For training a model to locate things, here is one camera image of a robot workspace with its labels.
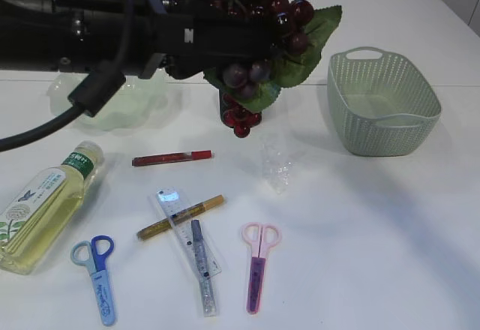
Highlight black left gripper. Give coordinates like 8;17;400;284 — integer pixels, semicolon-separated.
152;13;274;80

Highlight dark red grape bunch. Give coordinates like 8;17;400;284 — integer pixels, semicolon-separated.
163;0;343;138

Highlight clear plastic sheet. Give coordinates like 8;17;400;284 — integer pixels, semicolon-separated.
260;133;293;194

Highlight green tea bottle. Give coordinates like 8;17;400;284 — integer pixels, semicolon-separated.
1;141;104;275

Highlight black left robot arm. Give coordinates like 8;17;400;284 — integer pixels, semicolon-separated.
1;0;274;80

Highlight black mesh pen holder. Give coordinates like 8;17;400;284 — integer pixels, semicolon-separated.
218;91;228;121

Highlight light green wavy plate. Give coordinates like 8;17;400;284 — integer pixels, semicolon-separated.
46;70;166;131

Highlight red marker pen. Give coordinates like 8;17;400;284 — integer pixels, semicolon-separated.
131;150;213;167

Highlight gold marker pen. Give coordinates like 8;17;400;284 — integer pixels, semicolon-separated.
136;195;224;241

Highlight clear plastic ruler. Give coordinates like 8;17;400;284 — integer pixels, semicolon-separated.
154;187;221;279

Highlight light green woven basket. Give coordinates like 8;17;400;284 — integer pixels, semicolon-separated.
327;48;442;157

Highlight silver glitter pen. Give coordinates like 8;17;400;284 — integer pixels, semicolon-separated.
190;219;217;317

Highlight pink scissors with sheath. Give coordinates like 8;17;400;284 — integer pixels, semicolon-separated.
241;222;282;314

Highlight blue scissors with sheath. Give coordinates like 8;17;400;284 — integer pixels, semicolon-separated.
70;235;116;326

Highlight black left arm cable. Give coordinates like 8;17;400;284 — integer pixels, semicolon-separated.
0;0;134;154

